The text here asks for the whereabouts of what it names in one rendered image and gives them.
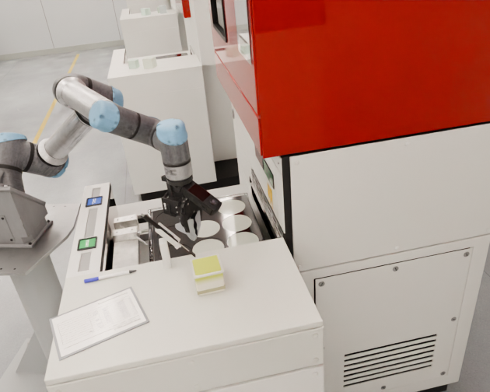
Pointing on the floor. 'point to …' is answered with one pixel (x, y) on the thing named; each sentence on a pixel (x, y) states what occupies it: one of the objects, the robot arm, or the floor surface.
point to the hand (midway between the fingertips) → (195, 236)
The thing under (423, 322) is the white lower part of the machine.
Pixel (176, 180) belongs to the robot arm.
